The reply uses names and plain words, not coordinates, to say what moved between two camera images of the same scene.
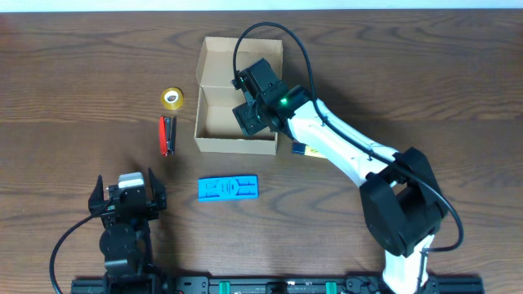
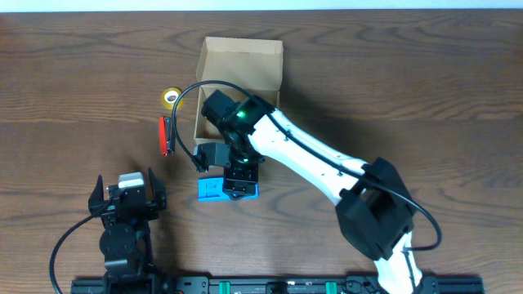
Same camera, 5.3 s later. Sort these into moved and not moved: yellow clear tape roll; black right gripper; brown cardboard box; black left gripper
Moved: black right gripper
Not moved: yellow clear tape roll; black left gripper; brown cardboard box
